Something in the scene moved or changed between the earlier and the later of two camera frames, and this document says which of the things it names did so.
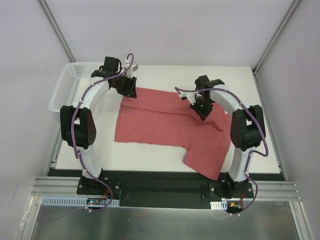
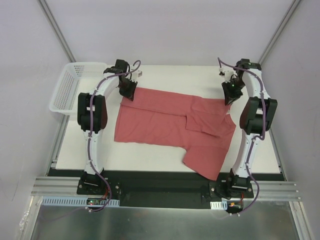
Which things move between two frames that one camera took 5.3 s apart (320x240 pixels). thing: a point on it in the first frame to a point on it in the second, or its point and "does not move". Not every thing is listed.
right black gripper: [202, 110] to [232, 92]
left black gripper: [128, 87] does not move
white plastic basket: [73, 79] does not move
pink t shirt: [160, 117] does not move
